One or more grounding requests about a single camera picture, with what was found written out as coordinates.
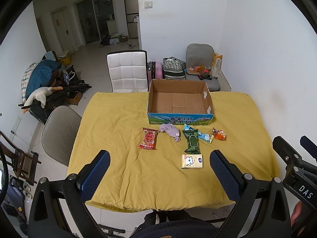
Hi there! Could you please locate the orange snack packet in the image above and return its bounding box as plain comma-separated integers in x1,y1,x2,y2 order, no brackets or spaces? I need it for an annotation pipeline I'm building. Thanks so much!
212,128,227,141

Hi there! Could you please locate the yellow tissue pack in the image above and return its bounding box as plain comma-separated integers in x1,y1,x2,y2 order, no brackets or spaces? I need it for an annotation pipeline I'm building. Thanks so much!
181,154,203,169

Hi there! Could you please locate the blue Nestle milk powder bag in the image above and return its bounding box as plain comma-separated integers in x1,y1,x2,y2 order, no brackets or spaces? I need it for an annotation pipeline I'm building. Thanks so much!
183,124,214,143

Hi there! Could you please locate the green snack packet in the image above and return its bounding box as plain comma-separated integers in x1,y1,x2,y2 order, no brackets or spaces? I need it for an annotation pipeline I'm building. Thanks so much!
183,129,201,154

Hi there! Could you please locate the red snack packet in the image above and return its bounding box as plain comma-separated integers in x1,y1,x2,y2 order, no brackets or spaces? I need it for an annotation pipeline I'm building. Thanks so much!
139,128,159,150

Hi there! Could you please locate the purple soft cloth toy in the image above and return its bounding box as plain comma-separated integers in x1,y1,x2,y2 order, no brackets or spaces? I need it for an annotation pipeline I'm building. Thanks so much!
159,124,180,142

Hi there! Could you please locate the person's right hand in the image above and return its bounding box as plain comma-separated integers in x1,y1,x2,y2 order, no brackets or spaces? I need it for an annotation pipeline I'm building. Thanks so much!
290,201,306,227

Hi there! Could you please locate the beige round chair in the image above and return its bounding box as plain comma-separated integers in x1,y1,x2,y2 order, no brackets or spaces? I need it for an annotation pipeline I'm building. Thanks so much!
41,105,82,166

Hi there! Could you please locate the yellow table cloth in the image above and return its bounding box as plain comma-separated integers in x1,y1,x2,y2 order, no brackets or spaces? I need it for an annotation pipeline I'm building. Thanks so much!
68,92,281,212

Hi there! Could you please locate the dark wooden chair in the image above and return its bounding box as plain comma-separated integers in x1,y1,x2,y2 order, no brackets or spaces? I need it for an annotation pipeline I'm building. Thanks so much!
1,132,41,186

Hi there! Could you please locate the open cardboard box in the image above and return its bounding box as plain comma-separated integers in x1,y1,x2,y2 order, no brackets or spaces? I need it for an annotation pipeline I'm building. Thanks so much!
147,79,214,125

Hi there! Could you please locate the white goose plush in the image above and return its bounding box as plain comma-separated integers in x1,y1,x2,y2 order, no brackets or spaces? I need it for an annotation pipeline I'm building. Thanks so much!
22,86,63,114

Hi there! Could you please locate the white padded chair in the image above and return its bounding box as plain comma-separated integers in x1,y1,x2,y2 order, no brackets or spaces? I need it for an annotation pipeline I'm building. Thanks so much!
106,50,148,93

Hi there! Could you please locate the orange white bag on chair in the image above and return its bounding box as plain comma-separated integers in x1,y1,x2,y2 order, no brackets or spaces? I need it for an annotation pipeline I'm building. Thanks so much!
211,53,222,78

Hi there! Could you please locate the blue blanket pile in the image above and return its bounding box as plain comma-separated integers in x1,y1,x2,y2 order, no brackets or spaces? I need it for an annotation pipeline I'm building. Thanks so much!
21,60,61,103

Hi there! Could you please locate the patterned tote bag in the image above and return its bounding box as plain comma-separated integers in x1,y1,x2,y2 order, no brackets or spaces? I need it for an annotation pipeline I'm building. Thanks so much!
163,57,186,80

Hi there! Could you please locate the pink suitcase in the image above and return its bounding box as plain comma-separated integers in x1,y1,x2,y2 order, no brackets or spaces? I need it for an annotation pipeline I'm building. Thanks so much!
147,61,163,81

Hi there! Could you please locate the grey cushioned chair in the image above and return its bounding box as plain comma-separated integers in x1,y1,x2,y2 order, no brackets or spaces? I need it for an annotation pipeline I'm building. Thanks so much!
185,44,220,91

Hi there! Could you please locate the white wall switch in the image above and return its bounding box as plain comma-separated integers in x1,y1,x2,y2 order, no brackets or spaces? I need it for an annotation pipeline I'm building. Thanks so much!
144,1,153,9

